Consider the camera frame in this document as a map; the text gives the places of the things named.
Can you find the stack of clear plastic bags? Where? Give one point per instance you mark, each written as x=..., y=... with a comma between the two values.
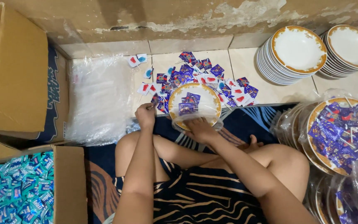
x=99, y=96

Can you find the large printed cardboard box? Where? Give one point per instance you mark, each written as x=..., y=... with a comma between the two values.
x=17, y=77

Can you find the heap of teal candy packets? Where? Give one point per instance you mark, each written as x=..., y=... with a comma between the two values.
x=17, y=189

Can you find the person's leg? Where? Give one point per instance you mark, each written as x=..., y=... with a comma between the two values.
x=286, y=168
x=129, y=149

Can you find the gold rimmed white plate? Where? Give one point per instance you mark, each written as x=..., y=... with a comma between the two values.
x=207, y=101

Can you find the blue patterned floor mat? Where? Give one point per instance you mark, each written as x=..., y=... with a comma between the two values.
x=247, y=121

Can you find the purple lollipop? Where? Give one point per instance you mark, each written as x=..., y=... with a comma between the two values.
x=156, y=99
x=184, y=100
x=187, y=109
x=193, y=97

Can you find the pile of wrapped lollipops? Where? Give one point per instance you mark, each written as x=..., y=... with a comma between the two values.
x=182, y=74

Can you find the stack of bagged filled plates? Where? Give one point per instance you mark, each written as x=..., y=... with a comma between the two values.
x=337, y=133
x=350, y=199

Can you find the clear plastic bag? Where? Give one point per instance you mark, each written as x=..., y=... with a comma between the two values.
x=218, y=123

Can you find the person's left leg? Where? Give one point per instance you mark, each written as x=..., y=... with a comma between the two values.
x=129, y=149

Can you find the person's right fingers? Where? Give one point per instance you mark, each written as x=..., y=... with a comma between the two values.
x=194, y=122

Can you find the plain brown cardboard box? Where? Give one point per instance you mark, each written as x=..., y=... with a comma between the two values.
x=70, y=186

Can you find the person's left fingers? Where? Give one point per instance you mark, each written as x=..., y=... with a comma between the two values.
x=150, y=107

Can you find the person's right hand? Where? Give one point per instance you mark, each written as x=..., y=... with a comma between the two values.
x=201, y=132

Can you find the person's right leg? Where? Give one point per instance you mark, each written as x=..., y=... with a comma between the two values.
x=286, y=168

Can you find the black tan striped dress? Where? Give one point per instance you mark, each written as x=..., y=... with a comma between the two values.
x=204, y=194

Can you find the stack of gold rimmed plates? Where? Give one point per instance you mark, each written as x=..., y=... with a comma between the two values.
x=297, y=51
x=351, y=46

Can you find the person's left hand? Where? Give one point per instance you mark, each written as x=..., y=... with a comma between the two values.
x=144, y=116

